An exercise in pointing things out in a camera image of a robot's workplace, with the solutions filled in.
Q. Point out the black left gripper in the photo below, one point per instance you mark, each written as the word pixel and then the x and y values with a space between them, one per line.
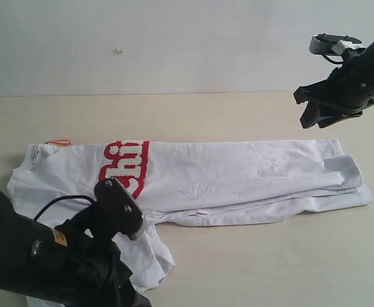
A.
pixel 100 277

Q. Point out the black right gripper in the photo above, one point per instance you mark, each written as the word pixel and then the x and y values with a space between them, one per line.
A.
pixel 346 93

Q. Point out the white t-shirt red Chinese patch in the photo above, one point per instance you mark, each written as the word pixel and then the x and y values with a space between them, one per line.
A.
pixel 190 184

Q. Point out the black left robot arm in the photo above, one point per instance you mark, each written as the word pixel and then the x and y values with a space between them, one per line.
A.
pixel 34 258

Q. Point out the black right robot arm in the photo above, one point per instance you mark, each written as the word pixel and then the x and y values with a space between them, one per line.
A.
pixel 347 91

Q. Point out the orange neck label tag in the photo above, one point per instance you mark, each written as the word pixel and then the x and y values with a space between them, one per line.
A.
pixel 59 142

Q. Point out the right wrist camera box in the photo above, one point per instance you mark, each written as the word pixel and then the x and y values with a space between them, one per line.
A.
pixel 333 45

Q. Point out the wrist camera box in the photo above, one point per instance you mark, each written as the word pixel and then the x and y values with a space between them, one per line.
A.
pixel 118 209
pixel 333 45

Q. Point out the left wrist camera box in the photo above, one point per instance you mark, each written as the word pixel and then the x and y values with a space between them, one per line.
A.
pixel 118 209

